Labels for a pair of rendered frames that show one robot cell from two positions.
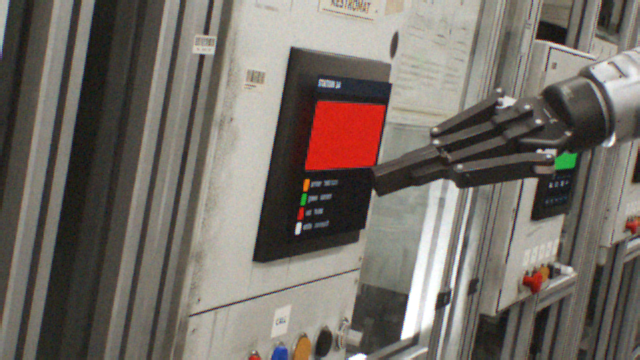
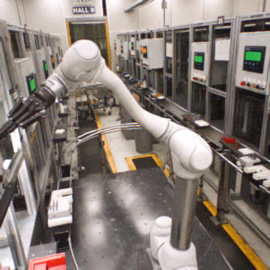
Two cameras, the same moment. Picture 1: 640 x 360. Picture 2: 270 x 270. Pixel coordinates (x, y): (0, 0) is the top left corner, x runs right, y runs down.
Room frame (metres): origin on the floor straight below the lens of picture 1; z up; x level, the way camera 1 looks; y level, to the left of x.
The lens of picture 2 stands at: (0.31, 0.01, 1.90)
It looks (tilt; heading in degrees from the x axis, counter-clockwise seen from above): 20 degrees down; 327
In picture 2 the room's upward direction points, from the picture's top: 3 degrees counter-clockwise
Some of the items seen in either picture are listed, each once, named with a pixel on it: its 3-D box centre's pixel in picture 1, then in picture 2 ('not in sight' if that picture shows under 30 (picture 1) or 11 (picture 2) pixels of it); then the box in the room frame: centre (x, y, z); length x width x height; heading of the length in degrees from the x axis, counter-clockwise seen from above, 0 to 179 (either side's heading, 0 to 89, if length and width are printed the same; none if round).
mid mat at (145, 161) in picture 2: not in sight; (147, 168); (3.23, -2.11, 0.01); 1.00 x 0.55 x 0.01; 158
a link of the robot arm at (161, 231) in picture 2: not in sight; (164, 237); (1.22, -0.75, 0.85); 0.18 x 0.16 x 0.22; 159
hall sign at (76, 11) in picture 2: not in sight; (84, 10); (8.99, -3.97, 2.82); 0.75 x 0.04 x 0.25; 68
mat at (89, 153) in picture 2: not in sight; (88, 126); (5.80, -2.31, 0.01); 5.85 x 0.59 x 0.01; 158
